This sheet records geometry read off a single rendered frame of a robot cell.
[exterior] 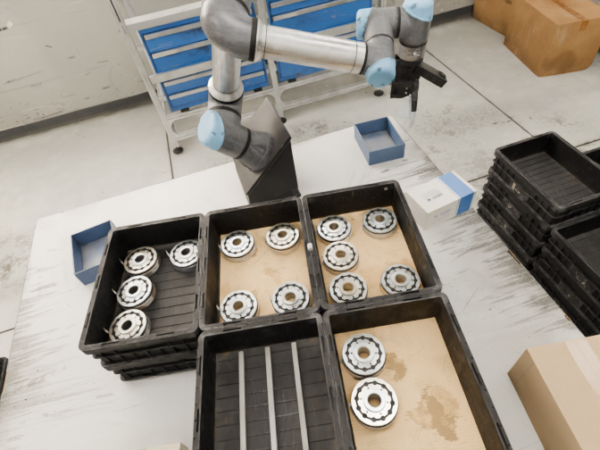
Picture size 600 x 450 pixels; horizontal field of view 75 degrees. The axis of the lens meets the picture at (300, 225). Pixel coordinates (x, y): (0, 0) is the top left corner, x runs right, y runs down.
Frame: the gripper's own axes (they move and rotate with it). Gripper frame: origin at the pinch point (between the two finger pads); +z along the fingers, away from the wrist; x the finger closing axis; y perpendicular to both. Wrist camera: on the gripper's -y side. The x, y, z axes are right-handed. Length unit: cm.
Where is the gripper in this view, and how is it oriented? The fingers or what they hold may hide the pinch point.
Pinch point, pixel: (408, 112)
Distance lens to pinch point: 136.1
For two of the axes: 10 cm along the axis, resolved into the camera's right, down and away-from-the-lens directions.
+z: 0.8, 5.8, 8.1
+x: 0.0, 8.2, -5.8
